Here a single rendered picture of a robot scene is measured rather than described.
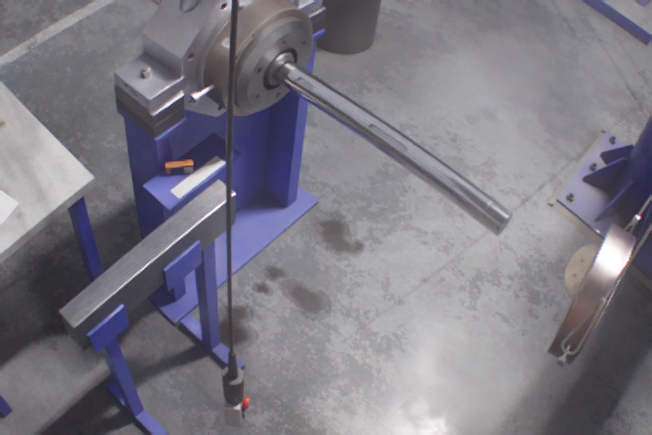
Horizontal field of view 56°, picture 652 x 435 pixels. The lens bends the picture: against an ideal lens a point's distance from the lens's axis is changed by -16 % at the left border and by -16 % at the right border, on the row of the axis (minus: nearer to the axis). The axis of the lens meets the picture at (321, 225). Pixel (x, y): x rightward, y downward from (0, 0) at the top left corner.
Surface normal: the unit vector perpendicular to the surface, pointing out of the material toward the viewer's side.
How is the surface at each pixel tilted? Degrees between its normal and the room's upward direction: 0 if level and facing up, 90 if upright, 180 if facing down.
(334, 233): 0
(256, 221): 0
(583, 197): 0
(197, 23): 45
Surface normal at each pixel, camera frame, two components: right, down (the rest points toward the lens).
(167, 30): -0.39, -0.01
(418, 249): 0.10, -0.59
